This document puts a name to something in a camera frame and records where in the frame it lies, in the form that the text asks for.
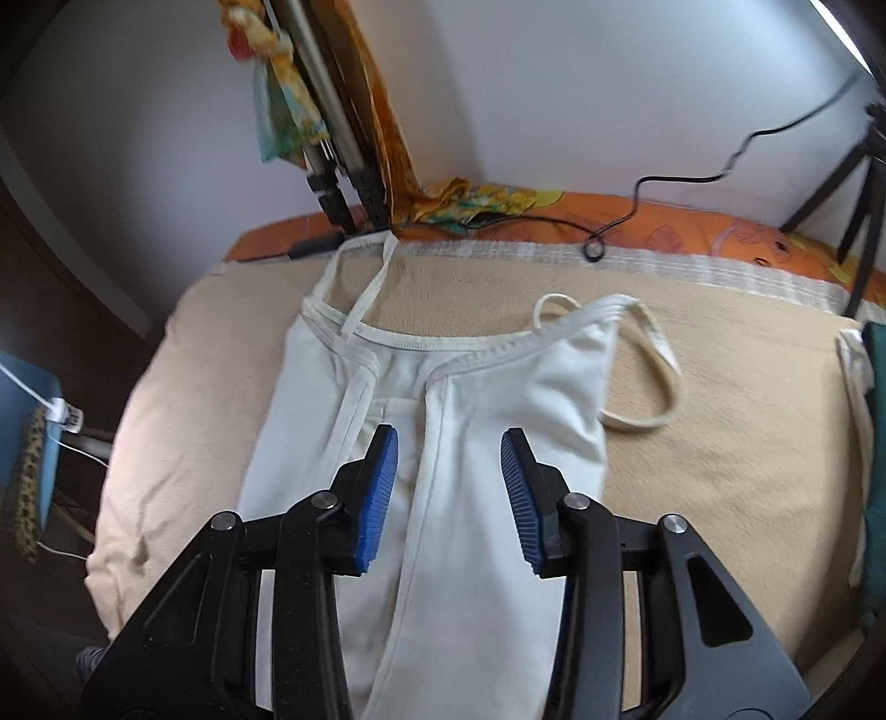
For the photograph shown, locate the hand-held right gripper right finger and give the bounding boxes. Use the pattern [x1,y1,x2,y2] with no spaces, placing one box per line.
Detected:
[499,427,812,720]

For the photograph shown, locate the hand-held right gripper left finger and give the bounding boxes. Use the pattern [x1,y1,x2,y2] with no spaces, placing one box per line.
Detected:
[81,424,400,720]

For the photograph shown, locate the white tank top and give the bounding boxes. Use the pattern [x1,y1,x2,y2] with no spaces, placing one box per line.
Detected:
[237,234,683,720]

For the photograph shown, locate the beige blanket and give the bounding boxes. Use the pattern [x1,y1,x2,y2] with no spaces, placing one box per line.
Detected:
[86,244,870,700]

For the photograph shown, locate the orange printed bedsheet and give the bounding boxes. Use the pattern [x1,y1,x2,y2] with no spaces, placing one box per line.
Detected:
[225,178,886,303]

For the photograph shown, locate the leopard print cloth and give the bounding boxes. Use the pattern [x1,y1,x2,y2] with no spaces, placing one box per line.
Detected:
[9,408,49,565]

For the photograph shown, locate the blue box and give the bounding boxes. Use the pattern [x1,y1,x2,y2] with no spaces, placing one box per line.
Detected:
[0,352,62,531]

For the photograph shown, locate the white cloth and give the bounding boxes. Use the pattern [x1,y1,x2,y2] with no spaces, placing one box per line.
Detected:
[836,328,874,603]

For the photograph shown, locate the teal cloth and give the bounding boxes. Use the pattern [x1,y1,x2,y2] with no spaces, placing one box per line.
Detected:
[858,320,886,631]

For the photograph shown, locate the tripod legs with colourful cloth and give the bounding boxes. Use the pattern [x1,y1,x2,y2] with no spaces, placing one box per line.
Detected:
[266,0,390,233]

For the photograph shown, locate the orange patterned curtain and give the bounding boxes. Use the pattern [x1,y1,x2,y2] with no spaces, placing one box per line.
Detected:
[331,0,426,226]

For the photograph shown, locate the colourful printed cloth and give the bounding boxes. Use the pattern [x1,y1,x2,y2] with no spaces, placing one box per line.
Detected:
[218,0,329,167]

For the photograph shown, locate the black tripod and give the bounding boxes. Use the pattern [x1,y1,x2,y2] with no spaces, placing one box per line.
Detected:
[779,102,886,320]

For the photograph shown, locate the white charger cable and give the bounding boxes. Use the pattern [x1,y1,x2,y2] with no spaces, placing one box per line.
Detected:
[0,363,112,562]

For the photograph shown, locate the black cable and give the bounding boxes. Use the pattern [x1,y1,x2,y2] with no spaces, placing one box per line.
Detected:
[388,69,866,265]

